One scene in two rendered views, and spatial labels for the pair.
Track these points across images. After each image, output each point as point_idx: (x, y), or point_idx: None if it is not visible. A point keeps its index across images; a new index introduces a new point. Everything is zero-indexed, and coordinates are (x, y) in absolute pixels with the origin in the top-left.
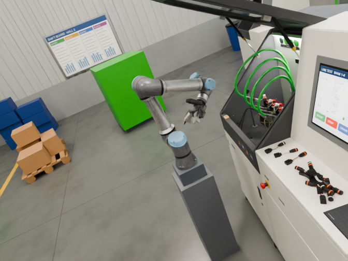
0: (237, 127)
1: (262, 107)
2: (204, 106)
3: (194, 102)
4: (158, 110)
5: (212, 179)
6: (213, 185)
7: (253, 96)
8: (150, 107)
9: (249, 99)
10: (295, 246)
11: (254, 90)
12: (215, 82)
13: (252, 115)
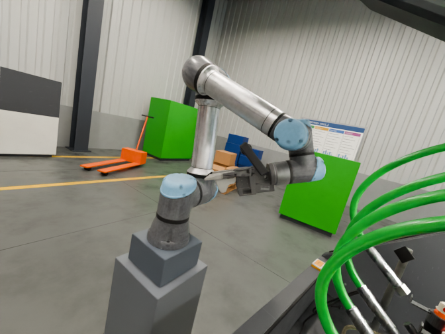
0: (295, 294)
1: (391, 324)
2: (268, 186)
3: (247, 156)
4: (201, 130)
5: (152, 303)
6: (148, 315)
7: (435, 300)
8: (197, 118)
9: (377, 264)
10: None
11: (379, 219)
12: (302, 134)
13: (374, 327)
